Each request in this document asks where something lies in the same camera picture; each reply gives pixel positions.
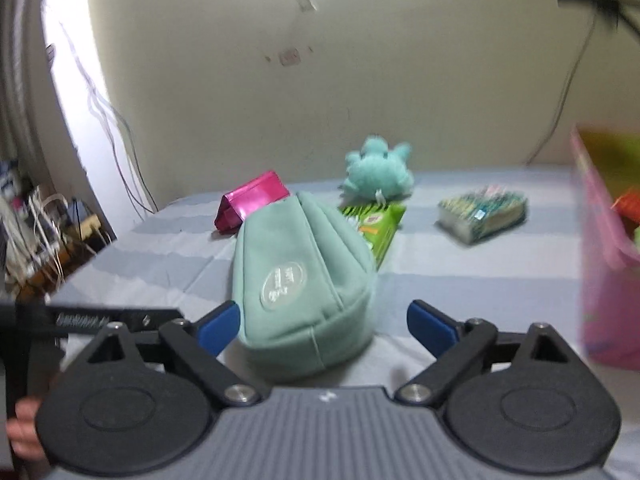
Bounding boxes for mint green pencil pouch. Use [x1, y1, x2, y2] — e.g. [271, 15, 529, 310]
[231, 192, 376, 382]

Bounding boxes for patterned tissue pack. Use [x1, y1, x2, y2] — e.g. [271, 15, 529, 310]
[437, 186, 528, 245]

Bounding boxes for green wet wipes pack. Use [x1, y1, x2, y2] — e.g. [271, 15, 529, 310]
[341, 203, 406, 268]

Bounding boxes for magenta wallet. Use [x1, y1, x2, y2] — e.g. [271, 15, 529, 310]
[214, 170, 290, 234]

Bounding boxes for teal plush toy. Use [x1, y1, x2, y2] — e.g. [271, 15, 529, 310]
[341, 134, 414, 202]

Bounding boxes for red cigarette box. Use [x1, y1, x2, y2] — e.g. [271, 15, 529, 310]
[612, 190, 640, 224]

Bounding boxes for person's left hand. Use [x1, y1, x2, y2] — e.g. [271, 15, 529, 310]
[6, 396, 46, 462]

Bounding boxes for pink macaron biscuit tin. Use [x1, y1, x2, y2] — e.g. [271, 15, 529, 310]
[572, 125, 639, 370]

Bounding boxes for cluttered cables and devices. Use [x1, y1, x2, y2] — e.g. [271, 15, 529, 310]
[0, 159, 116, 302]

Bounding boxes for hanging wall wires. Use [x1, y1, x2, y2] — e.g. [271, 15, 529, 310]
[44, 44, 162, 216]

